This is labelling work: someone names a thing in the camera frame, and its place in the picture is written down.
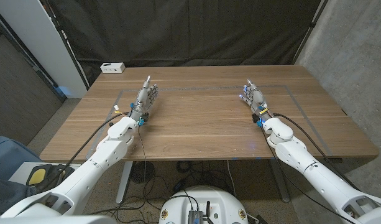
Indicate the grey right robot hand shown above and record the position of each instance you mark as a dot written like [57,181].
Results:
[257,99]

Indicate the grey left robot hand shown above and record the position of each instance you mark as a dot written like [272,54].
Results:
[143,99]

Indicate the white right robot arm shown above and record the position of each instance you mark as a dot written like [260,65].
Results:
[302,161]

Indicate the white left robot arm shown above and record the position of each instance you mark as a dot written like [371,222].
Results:
[106,152]

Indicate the white power strip box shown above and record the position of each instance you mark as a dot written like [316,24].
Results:
[112,67]

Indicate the black round floor fan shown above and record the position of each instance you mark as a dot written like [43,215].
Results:
[140,172]

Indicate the black backdrop cloth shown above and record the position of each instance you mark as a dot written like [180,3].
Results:
[184,31]

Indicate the white table leg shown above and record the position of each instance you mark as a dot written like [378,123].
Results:
[124,180]

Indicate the black power adapter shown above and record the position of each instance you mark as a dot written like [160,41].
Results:
[178,185]

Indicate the black backdrop stand pole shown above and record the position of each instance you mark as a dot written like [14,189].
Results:
[312,24]
[58,27]

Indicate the grey table leg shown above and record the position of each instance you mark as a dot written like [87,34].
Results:
[281,194]

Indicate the yellow black foot pedal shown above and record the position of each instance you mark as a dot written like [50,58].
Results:
[64,170]
[38,176]

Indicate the white robot torso base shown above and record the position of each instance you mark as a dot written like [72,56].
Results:
[205,196]

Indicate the black antenna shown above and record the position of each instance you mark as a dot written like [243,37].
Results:
[208,210]

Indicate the grey radio box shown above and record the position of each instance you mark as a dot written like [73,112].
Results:
[195,217]

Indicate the white leaning panel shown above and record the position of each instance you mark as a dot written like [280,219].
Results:
[28,25]

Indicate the white pedal platform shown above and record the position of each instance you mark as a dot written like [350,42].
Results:
[19,172]

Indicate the person's blue jeans leg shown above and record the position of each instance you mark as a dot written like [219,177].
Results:
[7,155]

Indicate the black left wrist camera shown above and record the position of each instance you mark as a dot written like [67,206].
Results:
[144,118]

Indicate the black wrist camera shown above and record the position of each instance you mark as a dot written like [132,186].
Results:
[256,119]
[144,118]

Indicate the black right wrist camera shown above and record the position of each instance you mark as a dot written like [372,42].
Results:
[256,119]

